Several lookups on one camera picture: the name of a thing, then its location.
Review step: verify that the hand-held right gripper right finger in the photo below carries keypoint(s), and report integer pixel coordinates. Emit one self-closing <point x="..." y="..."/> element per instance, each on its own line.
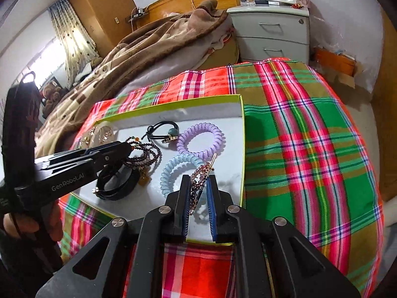
<point x="212" y="211"/>

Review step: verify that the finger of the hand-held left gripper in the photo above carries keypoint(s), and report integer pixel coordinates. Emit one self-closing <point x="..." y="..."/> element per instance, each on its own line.
<point x="114" y="161"/>
<point x="111" y="147"/>

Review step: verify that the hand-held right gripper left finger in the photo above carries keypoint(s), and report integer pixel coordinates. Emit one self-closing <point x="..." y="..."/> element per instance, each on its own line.
<point x="186" y="205"/>

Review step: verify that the rhinestone hair clip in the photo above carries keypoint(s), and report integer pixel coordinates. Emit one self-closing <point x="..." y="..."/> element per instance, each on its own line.
<point x="198" y="180"/>

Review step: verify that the black wristband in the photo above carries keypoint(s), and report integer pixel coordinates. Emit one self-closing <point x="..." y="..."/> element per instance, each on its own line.
<point x="124" y="189"/>

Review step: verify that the yellow-green shallow box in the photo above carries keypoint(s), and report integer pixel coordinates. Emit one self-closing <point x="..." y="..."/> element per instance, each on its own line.
<point x="229" y="167"/>

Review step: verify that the person's left hand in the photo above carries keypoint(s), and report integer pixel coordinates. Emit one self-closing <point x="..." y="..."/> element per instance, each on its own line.
<point x="52" y="223"/>

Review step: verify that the cream translucent bangle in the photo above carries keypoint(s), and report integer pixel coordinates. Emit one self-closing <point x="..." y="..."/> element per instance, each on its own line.
<point x="104" y="130"/>

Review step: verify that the gold hair accessory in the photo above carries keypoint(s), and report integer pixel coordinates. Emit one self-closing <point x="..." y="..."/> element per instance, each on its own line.
<point x="93" y="141"/>

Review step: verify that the brown plush toy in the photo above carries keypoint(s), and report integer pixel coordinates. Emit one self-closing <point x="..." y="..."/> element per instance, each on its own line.
<point x="54" y="94"/>

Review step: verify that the window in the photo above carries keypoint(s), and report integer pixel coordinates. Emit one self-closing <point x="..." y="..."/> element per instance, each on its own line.
<point x="46" y="59"/>

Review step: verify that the brown patterned blanket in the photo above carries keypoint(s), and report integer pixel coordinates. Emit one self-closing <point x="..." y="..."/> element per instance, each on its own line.
<point x="139" y="56"/>

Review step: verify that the dotted curtain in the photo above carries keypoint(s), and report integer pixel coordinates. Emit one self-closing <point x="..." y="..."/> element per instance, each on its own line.
<point x="74" y="40"/>

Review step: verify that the plaid blanket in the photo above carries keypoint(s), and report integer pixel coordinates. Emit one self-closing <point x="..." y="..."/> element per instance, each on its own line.
<point x="310" y="149"/>

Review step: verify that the power strip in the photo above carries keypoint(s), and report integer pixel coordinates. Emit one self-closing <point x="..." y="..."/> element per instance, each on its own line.
<point x="138" y="13"/>

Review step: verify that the wooden wardrobe beside curtain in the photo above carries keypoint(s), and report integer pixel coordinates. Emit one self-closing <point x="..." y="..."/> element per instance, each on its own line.
<point x="96" y="9"/>

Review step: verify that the grey nightstand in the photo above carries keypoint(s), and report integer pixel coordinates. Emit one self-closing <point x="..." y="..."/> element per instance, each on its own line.
<point x="273" y="34"/>

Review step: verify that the orange box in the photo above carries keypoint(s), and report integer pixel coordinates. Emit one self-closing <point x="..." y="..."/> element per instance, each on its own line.
<point x="335" y="60"/>

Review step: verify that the large wooden wardrobe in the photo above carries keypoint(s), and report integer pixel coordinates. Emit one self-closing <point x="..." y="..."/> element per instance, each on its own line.
<point x="387" y="99"/>

